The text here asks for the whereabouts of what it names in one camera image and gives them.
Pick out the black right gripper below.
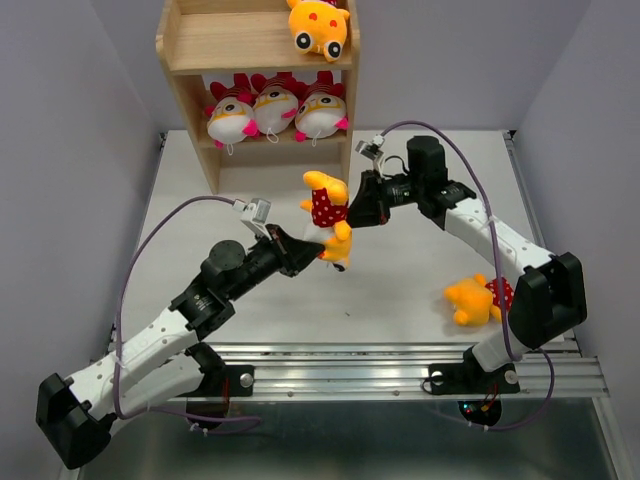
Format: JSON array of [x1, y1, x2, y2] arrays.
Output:
[[339, 170, 424, 232]]

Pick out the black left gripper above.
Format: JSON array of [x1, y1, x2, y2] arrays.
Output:
[[226, 222, 322, 301]]

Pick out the orange plush toy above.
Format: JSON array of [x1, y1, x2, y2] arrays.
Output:
[[300, 170, 352, 272]]

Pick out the white pink striped plush toy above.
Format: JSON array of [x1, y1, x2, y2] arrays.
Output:
[[250, 72, 306, 144]]

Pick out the orange plush toy polka-dot dress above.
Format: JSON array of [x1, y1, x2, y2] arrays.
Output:
[[287, 0, 350, 63]]

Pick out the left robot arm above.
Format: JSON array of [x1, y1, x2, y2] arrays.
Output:
[[36, 224, 325, 470]]

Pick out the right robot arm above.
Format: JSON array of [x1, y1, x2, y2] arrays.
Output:
[[347, 136, 587, 395]]

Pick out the wooden shelf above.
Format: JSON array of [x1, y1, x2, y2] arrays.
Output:
[[155, 1, 360, 192]]

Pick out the orange plush toy face down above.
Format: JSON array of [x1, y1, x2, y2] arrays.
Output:
[[443, 274, 515, 327]]

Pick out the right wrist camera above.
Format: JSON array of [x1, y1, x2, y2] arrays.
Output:
[[355, 134, 385, 175]]

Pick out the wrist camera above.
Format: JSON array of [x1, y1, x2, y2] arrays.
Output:
[[355, 134, 385, 175], [232, 198, 272, 240]]

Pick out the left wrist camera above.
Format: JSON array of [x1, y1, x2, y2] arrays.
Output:
[[232, 198, 272, 240]]

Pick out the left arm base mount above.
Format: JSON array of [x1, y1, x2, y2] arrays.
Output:
[[183, 364, 255, 418]]

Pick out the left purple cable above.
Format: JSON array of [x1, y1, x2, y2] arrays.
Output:
[[113, 195, 262, 427]]

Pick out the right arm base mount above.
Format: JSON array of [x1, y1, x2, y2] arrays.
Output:
[[422, 362, 521, 429]]

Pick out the aluminium rail base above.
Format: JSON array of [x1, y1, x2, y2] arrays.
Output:
[[82, 130, 611, 401]]

